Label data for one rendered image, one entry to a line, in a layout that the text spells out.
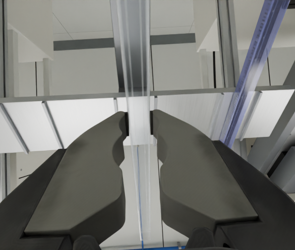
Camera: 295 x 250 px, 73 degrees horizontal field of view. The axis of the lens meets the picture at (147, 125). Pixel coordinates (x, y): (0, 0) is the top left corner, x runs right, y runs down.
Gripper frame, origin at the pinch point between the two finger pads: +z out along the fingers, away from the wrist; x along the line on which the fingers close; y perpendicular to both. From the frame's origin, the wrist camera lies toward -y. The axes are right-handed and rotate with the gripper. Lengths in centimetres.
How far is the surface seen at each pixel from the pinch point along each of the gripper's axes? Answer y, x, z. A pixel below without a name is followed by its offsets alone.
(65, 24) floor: 6, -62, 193
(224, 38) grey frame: 3, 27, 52
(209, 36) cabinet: 6, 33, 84
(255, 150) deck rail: 28, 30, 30
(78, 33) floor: 14, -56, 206
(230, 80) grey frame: 13, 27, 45
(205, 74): 24, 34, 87
